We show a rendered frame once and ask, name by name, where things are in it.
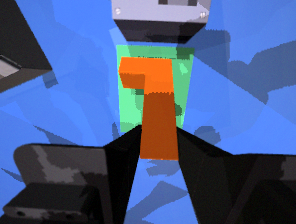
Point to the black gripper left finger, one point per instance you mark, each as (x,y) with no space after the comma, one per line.
(111,168)

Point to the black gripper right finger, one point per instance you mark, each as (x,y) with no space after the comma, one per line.
(220,183)

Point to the orange l-shaped part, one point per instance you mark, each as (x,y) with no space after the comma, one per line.
(159,131)

